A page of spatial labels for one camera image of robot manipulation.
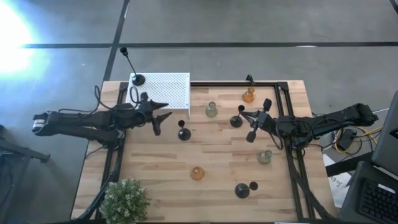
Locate short black candlestick holder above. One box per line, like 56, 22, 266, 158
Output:
177, 119, 192, 142
229, 105, 246, 128

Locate green potted plant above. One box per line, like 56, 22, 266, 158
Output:
99, 177, 152, 224

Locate white paper sheet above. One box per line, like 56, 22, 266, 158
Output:
322, 153, 352, 208

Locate black tripod stand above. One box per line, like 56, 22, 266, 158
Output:
0, 124, 51, 224

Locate yellow cable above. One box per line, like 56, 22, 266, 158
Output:
334, 125, 384, 154

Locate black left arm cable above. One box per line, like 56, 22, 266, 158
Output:
93, 85, 109, 111

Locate clear green glass candle holder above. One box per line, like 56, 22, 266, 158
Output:
205, 101, 219, 119
257, 149, 274, 166

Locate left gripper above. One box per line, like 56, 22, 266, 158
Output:
135, 91, 174, 137

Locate black metal table frame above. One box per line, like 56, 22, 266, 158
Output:
74, 80, 336, 223

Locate grey monitor back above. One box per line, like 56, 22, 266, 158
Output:
372, 90, 398, 177

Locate amber glass candle holder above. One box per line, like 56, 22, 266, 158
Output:
190, 166, 206, 182
241, 87, 256, 104

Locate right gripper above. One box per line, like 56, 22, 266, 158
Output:
239, 98, 278, 144

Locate tall black candlestick holder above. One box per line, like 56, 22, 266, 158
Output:
234, 181, 259, 200
119, 47, 146, 87

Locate black laptop keyboard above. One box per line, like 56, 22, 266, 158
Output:
339, 161, 398, 224

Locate white perforated metal shelf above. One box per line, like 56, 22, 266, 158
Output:
124, 72, 192, 118

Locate black power adapter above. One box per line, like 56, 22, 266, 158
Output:
338, 129, 358, 152

